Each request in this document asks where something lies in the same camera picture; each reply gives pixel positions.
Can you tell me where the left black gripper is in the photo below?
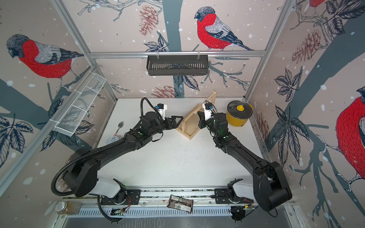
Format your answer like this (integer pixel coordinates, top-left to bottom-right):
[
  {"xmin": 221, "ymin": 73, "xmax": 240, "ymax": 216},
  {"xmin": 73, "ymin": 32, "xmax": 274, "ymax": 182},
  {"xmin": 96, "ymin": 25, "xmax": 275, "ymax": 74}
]
[{"xmin": 149, "ymin": 116, "xmax": 183, "ymax": 138}]

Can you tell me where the wooden jewelry display stand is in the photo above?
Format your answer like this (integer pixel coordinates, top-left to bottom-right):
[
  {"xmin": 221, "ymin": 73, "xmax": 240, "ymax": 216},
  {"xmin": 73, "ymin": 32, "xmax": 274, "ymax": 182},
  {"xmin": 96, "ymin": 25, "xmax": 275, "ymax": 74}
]
[{"xmin": 177, "ymin": 102, "xmax": 204, "ymax": 140}]

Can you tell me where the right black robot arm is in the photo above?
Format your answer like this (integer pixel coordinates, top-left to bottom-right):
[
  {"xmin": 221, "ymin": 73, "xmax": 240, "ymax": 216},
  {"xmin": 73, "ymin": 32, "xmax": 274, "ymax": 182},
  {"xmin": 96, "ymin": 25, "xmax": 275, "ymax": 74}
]
[{"xmin": 197, "ymin": 111, "xmax": 292, "ymax": 212}]

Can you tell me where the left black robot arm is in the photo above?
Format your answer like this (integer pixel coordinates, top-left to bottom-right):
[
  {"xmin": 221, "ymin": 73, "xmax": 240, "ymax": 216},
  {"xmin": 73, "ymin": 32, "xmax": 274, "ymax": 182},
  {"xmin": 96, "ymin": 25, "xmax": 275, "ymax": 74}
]
[{"xmin": 50, "ymin": 104, "xmax": 183, "ymax": 198}]

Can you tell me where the yellow pot with black lid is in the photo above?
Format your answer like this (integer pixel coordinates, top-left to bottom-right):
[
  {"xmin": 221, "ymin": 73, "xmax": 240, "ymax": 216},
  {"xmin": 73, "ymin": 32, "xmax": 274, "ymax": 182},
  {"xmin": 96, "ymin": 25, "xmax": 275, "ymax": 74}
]
[{"xmin": 226, "ymin": 100, "xmax": 253, "ymax": 127}]

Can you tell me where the metal spoon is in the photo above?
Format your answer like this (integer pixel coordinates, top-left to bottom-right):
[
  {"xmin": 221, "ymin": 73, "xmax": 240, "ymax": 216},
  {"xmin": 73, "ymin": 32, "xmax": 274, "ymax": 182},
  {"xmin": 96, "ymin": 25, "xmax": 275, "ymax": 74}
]
[{"xmin": 114, "ymin": 121, "xmax": 124, "ymax": 136}]

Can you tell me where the yellow can with white lid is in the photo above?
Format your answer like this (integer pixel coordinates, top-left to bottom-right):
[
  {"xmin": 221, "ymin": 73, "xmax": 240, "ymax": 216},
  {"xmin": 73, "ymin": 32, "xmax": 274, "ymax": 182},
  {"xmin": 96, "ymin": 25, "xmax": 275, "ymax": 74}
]
[{"xmin": 106, "ymin": 135, "xmax": 119, "ymax": 145}]

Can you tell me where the dark snack wrapper packet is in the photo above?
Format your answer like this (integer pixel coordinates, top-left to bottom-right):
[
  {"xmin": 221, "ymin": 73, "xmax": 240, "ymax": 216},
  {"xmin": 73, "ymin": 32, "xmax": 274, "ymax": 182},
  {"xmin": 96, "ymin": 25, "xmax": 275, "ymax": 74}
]
[{"xmin": 167, "ymin": 195, "xmax": 194, "ymax": 214}]

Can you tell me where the small electronics board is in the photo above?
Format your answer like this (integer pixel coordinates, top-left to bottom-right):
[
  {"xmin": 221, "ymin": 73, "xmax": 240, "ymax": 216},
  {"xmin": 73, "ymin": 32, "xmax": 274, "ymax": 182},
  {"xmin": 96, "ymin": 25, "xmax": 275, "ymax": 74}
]
[{"xmin": 110, "ymin": 208, "xmax": 126, "ymax": 216}]

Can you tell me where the glass jar with metal lid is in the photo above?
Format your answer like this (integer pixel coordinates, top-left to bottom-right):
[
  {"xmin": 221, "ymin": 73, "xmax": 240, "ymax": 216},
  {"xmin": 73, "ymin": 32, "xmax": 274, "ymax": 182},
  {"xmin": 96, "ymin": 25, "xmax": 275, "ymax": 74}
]
[{"xmin": 55, "ymin": 201, "xmax": 81, "ymax": 215}]

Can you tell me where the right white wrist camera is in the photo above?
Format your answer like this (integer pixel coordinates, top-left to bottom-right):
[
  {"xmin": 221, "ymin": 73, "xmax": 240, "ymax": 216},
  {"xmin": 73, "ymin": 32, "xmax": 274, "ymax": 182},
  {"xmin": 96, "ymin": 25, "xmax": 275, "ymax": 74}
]
[{"xmin": 202, "ymin": 101, "xmax": 214, "ymax": 121}]

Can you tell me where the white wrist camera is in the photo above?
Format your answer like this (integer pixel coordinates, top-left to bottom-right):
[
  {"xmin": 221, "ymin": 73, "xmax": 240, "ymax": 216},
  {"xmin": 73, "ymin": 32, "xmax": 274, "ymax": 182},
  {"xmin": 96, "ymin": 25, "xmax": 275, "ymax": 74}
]
[
  {"xmin": 156, "ymin": 103, "xmax": 167, "ymax": 120},
  {"xmin": 202, "ymin": 101, "xmax": 214, "ymax": 121}
]

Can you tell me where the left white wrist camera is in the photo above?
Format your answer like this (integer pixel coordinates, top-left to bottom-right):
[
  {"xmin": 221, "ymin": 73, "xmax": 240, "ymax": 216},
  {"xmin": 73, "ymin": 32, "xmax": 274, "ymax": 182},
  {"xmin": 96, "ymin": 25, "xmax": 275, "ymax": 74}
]
[{"xmin": 156, "ymin": 103, "xmax": 167, "ymax": 120}]

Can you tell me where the black hanging wire basket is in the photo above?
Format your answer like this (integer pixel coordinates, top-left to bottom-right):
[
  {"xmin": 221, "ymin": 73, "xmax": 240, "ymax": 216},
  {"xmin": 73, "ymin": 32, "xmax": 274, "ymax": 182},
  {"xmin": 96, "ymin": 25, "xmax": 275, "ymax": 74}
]
[{"xmin": 146, "ymin": 55, "xmax": 209, "ymax": 76}]

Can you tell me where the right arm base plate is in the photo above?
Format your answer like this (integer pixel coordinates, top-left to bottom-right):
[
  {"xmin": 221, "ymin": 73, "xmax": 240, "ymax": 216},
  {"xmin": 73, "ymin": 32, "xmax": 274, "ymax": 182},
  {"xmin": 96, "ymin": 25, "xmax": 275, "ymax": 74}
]
[{"xmin": 210, "ymin": 189, "xmax": 254, "ymax": 205}]

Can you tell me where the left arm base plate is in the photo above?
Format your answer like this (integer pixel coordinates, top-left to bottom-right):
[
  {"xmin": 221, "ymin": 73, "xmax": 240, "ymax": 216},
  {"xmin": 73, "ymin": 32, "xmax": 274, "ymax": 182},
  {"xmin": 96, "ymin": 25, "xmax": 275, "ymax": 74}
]
[{"xmin": 100, "ymin": 190, "xmax": 141, "ymax": 206}]

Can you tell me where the black round fixture under rail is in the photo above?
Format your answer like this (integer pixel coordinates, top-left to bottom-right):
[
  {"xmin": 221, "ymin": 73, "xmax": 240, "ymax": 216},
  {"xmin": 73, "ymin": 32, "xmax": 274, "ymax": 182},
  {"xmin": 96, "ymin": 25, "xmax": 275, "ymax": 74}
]
[{"xmin": 230, "ymin": 206, "xmax": 246, "ymax": 222}]

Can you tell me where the white mesh wall shelf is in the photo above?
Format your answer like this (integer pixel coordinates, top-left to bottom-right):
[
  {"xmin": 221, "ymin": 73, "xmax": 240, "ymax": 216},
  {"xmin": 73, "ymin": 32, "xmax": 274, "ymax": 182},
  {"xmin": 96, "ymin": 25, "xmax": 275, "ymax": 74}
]
[{"xmin": 53, "ymin": 72, "xmax": 106, "ymax": 136}]

